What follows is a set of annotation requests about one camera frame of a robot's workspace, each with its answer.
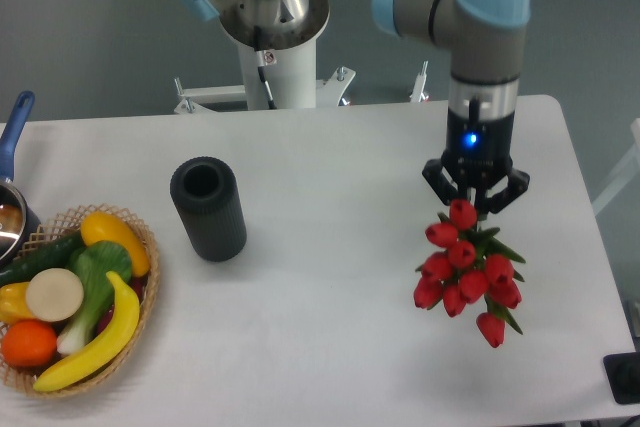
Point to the dark green cucumber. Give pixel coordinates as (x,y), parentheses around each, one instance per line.
(54,254)

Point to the green white bok choy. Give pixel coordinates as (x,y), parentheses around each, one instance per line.
(91,265)

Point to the dark grey ribbed vase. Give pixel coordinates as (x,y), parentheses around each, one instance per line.
(205,193)

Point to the orange plastic orange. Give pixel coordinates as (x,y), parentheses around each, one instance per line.
(29,343)

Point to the yellow plastic lemon squash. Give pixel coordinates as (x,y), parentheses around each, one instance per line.
(102,226)

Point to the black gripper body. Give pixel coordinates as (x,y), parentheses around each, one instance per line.
(477,155)

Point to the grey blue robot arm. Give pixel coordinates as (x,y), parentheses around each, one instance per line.
(485,40)

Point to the red tulip bouquet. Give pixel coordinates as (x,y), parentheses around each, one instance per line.
(470,264)

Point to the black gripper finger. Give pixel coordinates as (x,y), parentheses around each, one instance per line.
(517,184)
(445,190)

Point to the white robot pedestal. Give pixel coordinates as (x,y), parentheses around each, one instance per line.
(276,46)

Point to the blue handled saucepan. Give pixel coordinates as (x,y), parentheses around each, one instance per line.
(18,221)

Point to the black device at table edge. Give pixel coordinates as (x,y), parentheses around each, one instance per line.
(622,372)

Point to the white frame at right edge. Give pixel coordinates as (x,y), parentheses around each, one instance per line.
(624,171)

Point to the yellow bell pepper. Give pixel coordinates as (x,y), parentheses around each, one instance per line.
(13,305)

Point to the beige round disc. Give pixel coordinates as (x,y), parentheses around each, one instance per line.
(54,295)

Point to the woven wicker basket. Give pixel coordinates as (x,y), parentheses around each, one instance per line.
(22,379)

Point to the yellow plastic banana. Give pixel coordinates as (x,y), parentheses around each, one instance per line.
(103,348)

